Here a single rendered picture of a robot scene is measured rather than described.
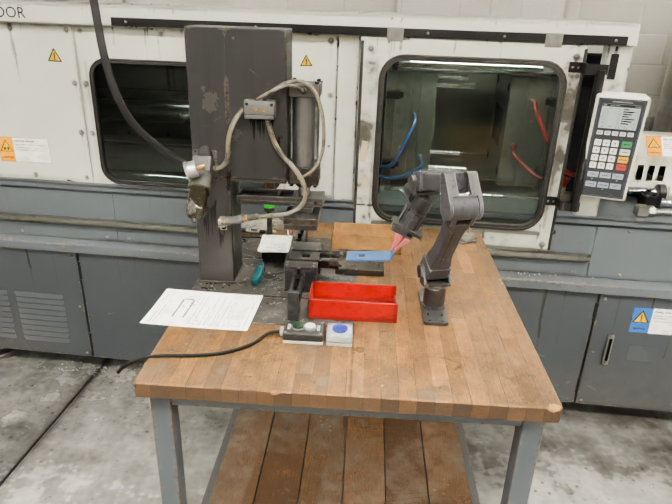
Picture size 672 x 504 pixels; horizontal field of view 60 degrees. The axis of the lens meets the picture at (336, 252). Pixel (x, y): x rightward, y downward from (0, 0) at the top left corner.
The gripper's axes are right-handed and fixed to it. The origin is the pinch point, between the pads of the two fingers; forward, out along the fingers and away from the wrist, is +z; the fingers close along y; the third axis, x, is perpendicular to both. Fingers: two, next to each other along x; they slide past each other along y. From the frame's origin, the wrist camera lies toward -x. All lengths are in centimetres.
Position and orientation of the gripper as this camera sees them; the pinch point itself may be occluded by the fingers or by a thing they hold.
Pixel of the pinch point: (393, 250)
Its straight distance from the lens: 181.5
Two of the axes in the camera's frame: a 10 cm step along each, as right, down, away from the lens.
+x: -0.9, 3.9, -9.1
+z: -4.5, 8.0, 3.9
